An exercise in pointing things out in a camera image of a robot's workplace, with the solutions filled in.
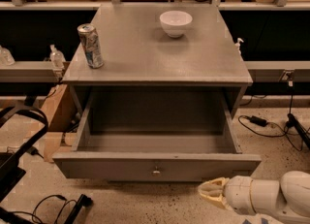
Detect black stand right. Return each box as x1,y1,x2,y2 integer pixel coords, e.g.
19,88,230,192
288,113,310,149

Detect cardboard box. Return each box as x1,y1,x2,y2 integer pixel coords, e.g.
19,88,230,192
41,84,77,163

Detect clear bottle far left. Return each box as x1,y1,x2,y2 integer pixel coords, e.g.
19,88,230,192
0,46,15,66

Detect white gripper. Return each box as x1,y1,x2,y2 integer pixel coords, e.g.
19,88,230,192
198,176,253,215

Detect grey wooden cabinet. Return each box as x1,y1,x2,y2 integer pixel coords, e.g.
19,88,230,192
63,3,252,113

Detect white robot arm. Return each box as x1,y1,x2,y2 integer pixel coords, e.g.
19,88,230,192
198,171,310,224

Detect blue silver drink can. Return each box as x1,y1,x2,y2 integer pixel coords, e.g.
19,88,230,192
77,23,104,69

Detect white ceramic bowl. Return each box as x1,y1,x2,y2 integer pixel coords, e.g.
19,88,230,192
160,11,193,38

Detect grey top drawer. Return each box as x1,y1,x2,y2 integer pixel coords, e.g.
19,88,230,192
53,91,261,181

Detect black power adapter cable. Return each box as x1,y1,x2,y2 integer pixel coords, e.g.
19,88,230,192
237,114,304,153

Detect white pump bottle right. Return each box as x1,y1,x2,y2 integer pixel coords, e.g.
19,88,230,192
234,38,244,55

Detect black chair frame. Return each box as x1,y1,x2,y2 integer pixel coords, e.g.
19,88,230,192
0,104,49,203

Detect clear pump bottle left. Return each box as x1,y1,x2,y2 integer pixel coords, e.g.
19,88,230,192
49,45,65,69

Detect metal drawer knob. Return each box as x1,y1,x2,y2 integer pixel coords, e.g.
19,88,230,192
151,167,162,176

